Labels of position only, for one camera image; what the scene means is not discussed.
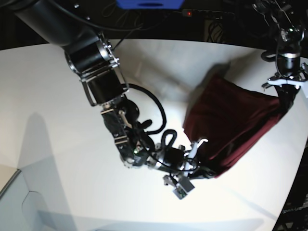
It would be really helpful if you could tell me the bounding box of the black power strip red light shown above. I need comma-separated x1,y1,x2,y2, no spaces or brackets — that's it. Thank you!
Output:
181,9,235,20

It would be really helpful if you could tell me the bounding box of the black OpenArm labelled case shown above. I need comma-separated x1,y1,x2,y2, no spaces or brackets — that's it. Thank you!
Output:
273,146,308,231

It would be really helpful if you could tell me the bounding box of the dark red long-sleeve t-shirt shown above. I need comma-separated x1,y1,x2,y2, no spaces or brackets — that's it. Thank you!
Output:
183,75,286,178

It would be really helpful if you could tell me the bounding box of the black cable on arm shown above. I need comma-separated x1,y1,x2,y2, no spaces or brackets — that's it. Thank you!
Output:
274,43,289,79
126,83,186,154

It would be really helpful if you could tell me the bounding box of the blue box at table back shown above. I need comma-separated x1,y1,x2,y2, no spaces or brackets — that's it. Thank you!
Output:
116,0,184,10

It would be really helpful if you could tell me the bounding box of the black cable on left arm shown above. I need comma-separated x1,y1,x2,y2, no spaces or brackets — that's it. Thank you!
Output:
274,43,289,79

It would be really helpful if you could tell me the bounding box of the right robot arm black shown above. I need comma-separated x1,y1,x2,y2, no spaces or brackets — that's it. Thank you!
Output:
0,0,216,199

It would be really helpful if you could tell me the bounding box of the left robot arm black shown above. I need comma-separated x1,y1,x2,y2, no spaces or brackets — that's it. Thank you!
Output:
253,0,308,113

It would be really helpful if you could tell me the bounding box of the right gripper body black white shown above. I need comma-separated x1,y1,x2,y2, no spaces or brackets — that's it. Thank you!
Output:
154,138,208,189

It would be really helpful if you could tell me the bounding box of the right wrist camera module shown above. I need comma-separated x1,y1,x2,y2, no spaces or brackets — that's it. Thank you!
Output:
173,177,195,200

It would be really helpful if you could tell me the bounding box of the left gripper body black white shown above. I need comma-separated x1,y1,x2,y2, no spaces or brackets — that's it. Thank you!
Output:
261,54,308,98

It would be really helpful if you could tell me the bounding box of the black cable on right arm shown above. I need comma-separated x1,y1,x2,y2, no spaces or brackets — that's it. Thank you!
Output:
126,83,186,154

